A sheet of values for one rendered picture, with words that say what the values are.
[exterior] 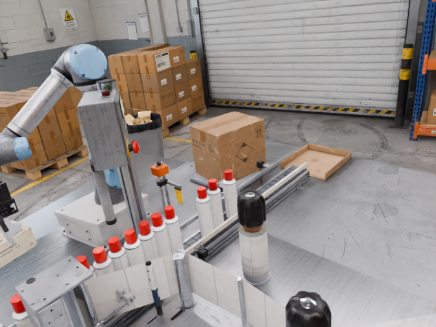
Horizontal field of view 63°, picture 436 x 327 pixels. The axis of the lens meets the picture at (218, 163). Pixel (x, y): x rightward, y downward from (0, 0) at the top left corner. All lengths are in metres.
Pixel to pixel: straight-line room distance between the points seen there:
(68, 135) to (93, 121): 3.86
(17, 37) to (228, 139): 5.80
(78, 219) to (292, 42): 4.43
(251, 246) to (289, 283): 0.18
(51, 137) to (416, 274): 4.15
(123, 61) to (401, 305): 4.62
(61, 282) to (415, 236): 1.18
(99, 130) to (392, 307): 0.92
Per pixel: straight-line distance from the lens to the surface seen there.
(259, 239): 1.05
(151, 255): 1.17
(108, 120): 0.99
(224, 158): 1.70
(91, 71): 1.31
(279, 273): 1.19
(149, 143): 3.83
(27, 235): 1.43
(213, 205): 1.33
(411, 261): 1.38
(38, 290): 0.92
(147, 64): 4.91
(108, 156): 1.02
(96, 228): 1.46
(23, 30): 7.19
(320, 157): 2.05
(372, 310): 1.12
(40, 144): 4.64
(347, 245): 1.40
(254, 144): 1.80
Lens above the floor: 1.68
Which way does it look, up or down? 25 degrees down
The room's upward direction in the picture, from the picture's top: 6 degrees counter-clockwise
